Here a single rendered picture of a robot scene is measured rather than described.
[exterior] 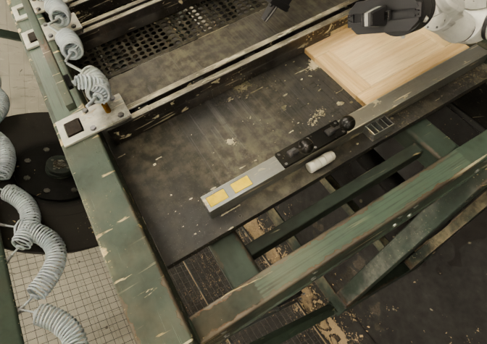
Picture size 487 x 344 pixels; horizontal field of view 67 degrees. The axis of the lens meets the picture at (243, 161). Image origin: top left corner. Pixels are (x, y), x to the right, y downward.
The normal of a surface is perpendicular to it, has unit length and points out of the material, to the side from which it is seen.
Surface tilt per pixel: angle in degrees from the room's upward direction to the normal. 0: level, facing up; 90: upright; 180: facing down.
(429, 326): 0
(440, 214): 0
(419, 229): 0
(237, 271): 59
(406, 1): 16
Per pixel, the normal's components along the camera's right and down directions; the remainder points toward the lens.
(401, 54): -0.10, -0.54
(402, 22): -0.65, 0.36
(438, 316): -0.79, 0.13
